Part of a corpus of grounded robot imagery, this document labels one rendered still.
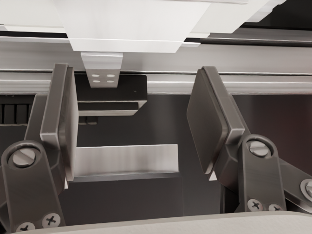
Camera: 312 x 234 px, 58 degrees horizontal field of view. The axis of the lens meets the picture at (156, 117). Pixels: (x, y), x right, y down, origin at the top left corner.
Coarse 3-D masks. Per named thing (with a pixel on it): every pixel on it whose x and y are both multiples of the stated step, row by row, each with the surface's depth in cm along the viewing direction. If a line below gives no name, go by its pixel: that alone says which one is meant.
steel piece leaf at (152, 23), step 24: (72, 0) 15; (96, 0) 15; (120, 0) 15; (144, 0) 15; (168, 0) 11; (192, 0) 11; (216, 0) 11; (240, 0) 11; (72, 24) 18; (96, 24) 18; (120, 24) 18; (144, 24) 18; (168, 24) 18; (192, 24) 18
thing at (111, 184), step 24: (168, 144) 21; (96, 168) 20; (120, 168) 20; (144, 168) 20; (168, 168) 21; (72, 192) 19; (96, 192) 19; (120, 192) 19; (144, 192) 19; (168, 192) 20; (72, 216) 18; (96, 216) 19; (120, 216) 19; (144, 216) 19; (168, 216) 20
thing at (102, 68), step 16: (96, 64) 26; (112, 64) 26; (80, 80) 38; (96, 80) 33; (112, 80) 33; (128, 80) 39; (144, 80) 39; (80, 96) 38; (96, 96) 38; (112, 96) 38; (128, 96) 39; (144, 96) 39; (80, 112) 40; (96, 112) 41; (112, 112) 41; (128, 112) 42
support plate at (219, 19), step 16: (0, 0) 15; (16, 0) 15; (32, 0) 15; (48, 0) 15; (256, 0) 16; (0, 16) 17; (16, 16) 17; (32, 16) 17; (48, 16) 17; (208, 16) 18; (224, 16) 18; (240, 16) 18; (224, 32) 20
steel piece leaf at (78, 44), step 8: (72, 40) 21; (80, 40) 21; (88, 40) 21; (96, 40) 21; (104, 40) 21; (112, 40) 21; (120, 40) 21; (128, 40) 21; (136, 40) 21; (144, 40) 21; (152, 40) 21; (160, 40) 21; (80, 48) 22; (88, 48) 22; (96, 48) 23; (104, 48) 23; (112, 48) 23; (120, 48) 23; (128, 48) 23; (136, 48) 23; (144, 48) 23; (152, 48) 23; (160, 48) 23; (168, 48) 23; (176, 48) 23
